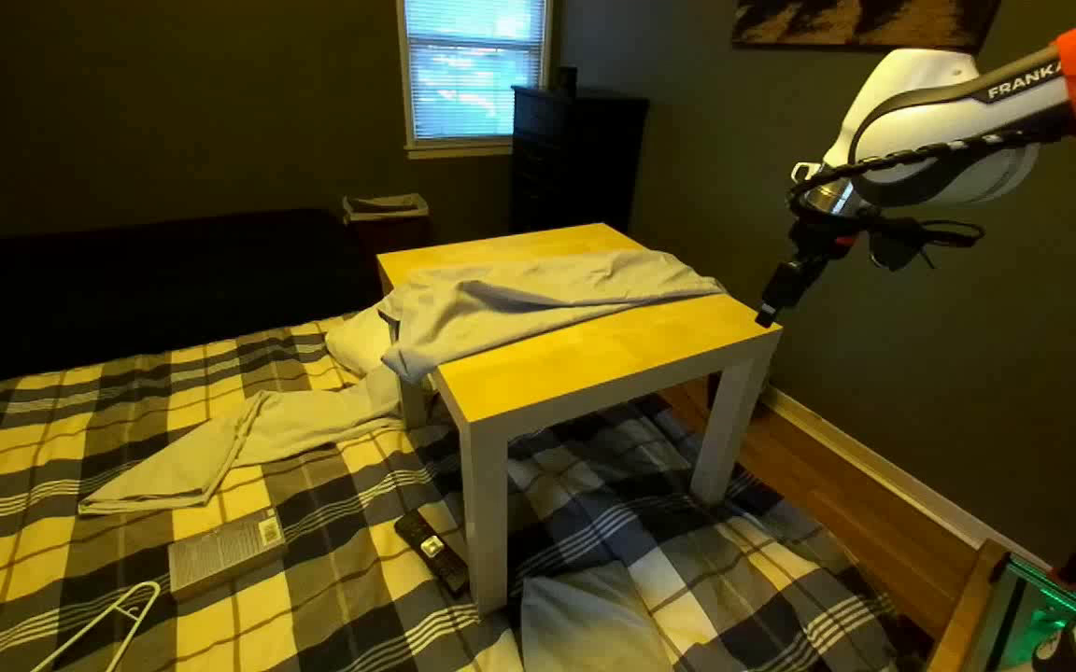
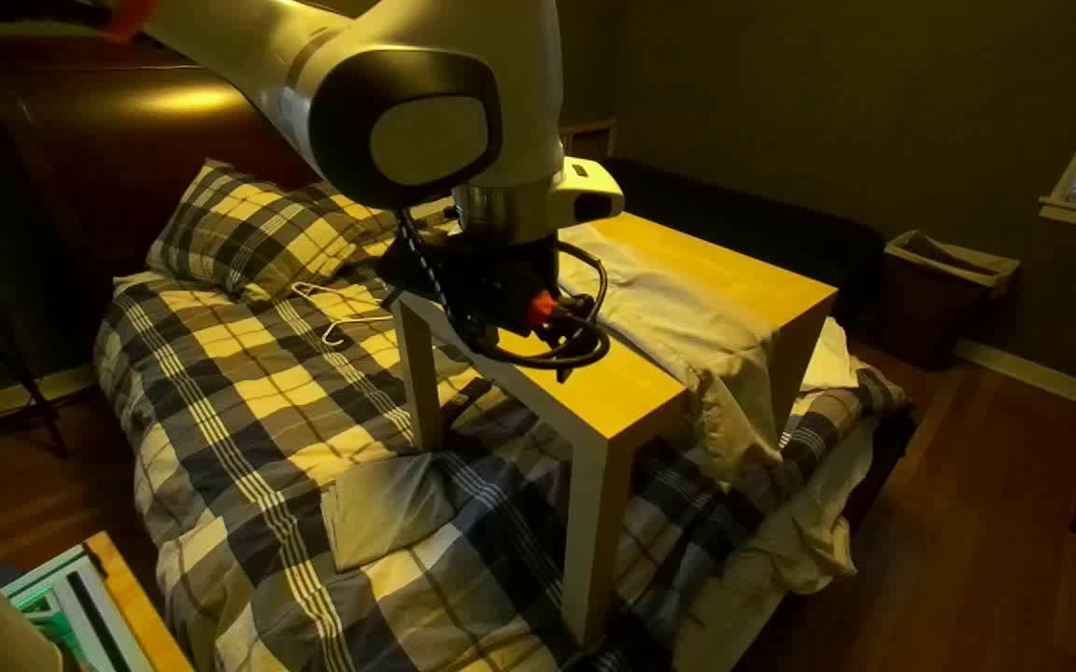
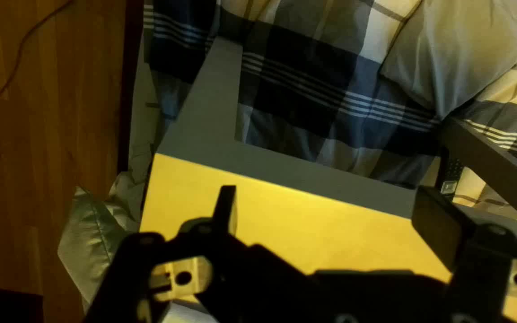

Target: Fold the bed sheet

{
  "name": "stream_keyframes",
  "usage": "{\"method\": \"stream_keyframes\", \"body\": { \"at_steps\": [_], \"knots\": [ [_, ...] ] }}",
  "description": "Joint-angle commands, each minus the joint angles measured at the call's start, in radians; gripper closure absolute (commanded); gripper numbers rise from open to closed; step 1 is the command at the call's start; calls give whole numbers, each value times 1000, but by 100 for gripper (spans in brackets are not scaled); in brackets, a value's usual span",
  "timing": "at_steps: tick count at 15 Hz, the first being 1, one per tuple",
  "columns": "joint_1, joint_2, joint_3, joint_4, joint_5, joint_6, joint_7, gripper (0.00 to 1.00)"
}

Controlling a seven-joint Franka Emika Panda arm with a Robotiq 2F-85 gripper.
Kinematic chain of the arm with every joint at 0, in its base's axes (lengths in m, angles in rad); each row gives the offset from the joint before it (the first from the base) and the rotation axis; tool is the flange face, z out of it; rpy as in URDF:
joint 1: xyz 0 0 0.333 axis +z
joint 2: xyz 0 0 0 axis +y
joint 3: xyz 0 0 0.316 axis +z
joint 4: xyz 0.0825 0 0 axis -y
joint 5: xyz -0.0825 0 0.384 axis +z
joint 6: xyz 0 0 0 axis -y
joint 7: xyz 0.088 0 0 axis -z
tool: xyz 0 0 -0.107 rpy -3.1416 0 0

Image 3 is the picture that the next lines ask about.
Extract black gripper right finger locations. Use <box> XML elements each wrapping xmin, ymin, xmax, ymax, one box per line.
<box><xmin>411</xmin><ymin>185</ymin><xmax>474</xmax><ymax>275</ymax></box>

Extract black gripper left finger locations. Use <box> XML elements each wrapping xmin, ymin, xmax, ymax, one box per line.
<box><xmin>212</xmin><ymin>185</ymin><xmax>239</xmax><ymax>238</ymax></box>

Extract white fabric at bed edge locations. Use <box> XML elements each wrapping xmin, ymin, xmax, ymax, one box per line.
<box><xmin>56</xmin><ymin>53</ymin><xmax>165</xmax><ymax>316</ymax></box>

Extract wooden side table white legs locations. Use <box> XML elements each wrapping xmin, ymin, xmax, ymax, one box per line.
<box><xmin>140</xmin><ymin>37</ymin><xmax>517</xmax><ymax>323</ymax></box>

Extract plaid checkered comforter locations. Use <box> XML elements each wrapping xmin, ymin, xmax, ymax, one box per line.
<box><xmin>140</xmin><ymin>0</ymin><xmax>517</xmax><ymax>209</ymax></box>

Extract white cloth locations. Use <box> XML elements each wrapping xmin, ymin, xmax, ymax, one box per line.
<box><xmin>381</xmin><ymin>0</ymin><xmax>517</xmax><ymax>121</ymax></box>

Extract thin floor cable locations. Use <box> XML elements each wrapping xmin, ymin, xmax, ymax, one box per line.
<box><xmin>0</xmin><ymin>0</ymin><xmax>75</xmax><ymax>182</ymax></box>

